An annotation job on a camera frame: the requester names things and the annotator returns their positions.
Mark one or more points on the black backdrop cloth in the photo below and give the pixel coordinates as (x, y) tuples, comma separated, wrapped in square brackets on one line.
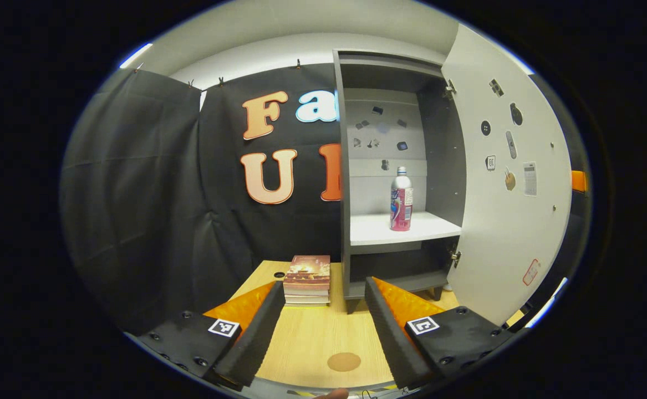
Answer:
[(151, 194)]

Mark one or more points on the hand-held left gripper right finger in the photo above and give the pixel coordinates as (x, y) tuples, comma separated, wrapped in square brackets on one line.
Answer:
[(390, 332)]

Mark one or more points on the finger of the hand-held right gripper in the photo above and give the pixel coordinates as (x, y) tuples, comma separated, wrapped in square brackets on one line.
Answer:
[(578, 181)]

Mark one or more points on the red-brown cover book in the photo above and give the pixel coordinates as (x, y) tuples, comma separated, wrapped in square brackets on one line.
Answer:
[(309, 269)]

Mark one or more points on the pink label bottle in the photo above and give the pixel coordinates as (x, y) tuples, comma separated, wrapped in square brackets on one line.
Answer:
[(401, 205)]

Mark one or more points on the grey cabinet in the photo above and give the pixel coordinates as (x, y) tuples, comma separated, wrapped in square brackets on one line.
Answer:
[(439, 166)]

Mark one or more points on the silver cabinet door hinge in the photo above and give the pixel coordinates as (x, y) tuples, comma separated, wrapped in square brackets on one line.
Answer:
[(456, 257), (449, 88)]

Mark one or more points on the white book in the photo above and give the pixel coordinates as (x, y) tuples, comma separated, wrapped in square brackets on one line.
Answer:
[(306, 297)]

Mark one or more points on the ceiling light strip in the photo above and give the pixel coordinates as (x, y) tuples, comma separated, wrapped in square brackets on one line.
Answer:
[(136, 55)]

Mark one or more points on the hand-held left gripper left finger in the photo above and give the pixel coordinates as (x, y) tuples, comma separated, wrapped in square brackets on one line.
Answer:
[(256, 338)]

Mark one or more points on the brown round coaster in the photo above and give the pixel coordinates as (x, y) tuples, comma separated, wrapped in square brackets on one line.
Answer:
[(344, 362)]

